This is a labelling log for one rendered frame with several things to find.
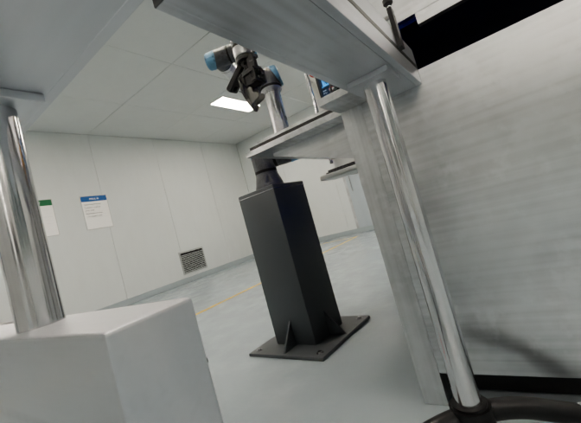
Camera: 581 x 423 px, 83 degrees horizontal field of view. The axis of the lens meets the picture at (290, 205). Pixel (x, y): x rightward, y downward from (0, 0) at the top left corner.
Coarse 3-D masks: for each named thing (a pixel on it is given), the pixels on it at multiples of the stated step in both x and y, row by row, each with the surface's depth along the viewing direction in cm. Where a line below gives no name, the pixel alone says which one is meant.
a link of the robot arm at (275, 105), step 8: (272, 72) 171; (272, 80) 172; (280, 80) 174; (264, 88) 172; (272, 88) 172; (280, 88) 175; (272, 96) 172; (280, 96) 174; (272, 104) 171; (280, 104) 172; (272, 112) 171; (280, 112) 170; (272, 120) 171; (280, 120) 169; (280, 128) 169; (280, 160) 167; (288, 160) 168
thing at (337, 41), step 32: (160, 0) 34; (192, 0) 34; (224, 0) 36; (256, 0) 37; (288, 0) 39; (320, 0) 40; (352, 0) 50; (384, 0) 70; (224, 32) 41; (256, 32) 43; (288, 32) 45; (320, 32) 47; (352, 32) 50; (384, 32) 63; (288, 64) 54; (320, 64) 57; (352, 64) 61; (384, 64) 65; (416, 64) 84
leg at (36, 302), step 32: (0, 96) 40; (32, 96) 42; (0, 128) 40; (0, 160) 40; (0, 192) 39; (32, 192) 42; (0, 224) 39; (32, 224) 41; (0, 256) 39; (32, 256) 40; (32, 288) 39; (32, 320) 39
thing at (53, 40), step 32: (0, 0) 28; (32, 0) 29; (64, 0) 30; (96, 0) 31; (128, 0) 32; (0, 32) 32; (32, 32) 33; (64, 32) 34; (96, 32) 35; (0, 64) 36; (32, 64) 37; (64, 64) 39
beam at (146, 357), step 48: (0, 336) 41; (48, 336) 30; (96, 336) 24; (144, 336) 26; (192, 336) 29; (0, 384) 40; (48, 384) 31; (96, 384) 25; (144, 384) 25; (192, 384) 28
